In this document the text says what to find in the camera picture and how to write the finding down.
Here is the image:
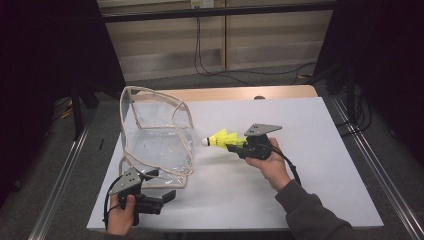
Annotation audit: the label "black metal stand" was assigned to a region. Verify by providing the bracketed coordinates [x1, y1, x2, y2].
[71, 79, 101, 141]
[345, 63, 357, 125]

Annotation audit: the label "right hand-held gripper cable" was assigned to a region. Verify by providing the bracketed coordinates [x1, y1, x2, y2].
[266, 144, 303, 187]

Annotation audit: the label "dark curtain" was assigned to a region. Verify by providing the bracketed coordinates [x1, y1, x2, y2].
[313, 0, 424, 161]
[0, 0, 127, 201]

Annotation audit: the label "white power outlet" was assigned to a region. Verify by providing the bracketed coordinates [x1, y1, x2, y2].
[190, 0, 215, 9]

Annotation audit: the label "clear plastic bag beige trim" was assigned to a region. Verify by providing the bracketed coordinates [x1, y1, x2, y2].
[118, 85, 196, 190]

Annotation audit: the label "black metal crossbar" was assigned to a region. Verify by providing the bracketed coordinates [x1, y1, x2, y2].
[99, 1, 338, 24]

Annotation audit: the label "black wall cable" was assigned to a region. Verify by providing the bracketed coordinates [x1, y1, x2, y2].
[198, 16, 318, 77]
[194, 16, 258, 88]

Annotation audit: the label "left hand-held gripper cable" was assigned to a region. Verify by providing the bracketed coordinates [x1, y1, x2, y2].
[102, 175, 124, 232]

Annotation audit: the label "black floor cables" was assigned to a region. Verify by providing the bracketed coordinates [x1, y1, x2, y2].
[336, 96, 373, 138]

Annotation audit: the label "beige wooden shelf unit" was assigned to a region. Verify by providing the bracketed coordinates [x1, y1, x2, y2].
[96, 0, 334, 83]

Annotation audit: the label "hand-held gripper cable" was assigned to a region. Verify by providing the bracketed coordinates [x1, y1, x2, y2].
[266, 144, 303, 187]
[102, 175, 124, 232]

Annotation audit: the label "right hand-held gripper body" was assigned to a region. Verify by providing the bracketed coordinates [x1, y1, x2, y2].
[237, 123, 284, 162]

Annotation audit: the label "person's left hand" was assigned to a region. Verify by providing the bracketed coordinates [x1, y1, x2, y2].
[105, 192, 136, 236]

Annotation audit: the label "person's right hand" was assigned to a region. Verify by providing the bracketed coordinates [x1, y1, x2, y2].
[244, 137, 293, 193]

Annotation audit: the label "aluminium floor rail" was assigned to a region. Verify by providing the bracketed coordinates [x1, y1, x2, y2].
[28, 109, 96, 240]
[333, 98, 424, 240]

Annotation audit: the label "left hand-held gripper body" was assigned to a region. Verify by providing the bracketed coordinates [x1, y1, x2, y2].
[108, 166, 165, 227]

